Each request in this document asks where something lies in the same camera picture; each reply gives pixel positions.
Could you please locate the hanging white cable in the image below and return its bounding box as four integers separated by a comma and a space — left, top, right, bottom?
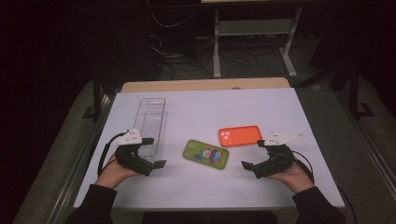
150, 10, 196, 30

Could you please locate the person's left hand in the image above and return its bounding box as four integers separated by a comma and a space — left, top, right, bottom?
94, 153, 141, 189

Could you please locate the metal side rail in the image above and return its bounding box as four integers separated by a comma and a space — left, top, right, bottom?
334, 91, 396, 191
46, 92, 117, 224

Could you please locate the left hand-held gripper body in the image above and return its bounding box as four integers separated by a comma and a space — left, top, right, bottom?
113, 128, 156, 177

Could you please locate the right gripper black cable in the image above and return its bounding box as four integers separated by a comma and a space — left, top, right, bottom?
291, 150, 359, 224

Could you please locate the person's right hand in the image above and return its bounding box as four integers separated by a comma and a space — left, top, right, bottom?
267, 159, 315, 194

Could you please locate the wooden table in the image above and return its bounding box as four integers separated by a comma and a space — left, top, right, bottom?
120, 77, 291, 93

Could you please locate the tangle of floor cables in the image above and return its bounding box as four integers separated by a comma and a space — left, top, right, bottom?
148, 34, 260, 80

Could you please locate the white metal table frame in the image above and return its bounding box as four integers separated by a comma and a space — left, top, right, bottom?
212, 7, 304, 78

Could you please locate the clear plastic rack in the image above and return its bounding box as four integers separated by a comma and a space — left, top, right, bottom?
133, 97, 167, 162

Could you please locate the black metal stand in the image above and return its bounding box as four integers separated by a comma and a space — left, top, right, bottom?
347, 60, 376, 121
81, 66, 105, 124

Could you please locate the orange phone case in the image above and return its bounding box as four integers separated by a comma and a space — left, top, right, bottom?
218, 125, 263, 147

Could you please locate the green cartoon phone case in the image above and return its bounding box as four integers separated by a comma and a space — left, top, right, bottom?
182, 139, 230, 171

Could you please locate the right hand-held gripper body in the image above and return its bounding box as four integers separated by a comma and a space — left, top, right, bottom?
253, 131, 304, 180

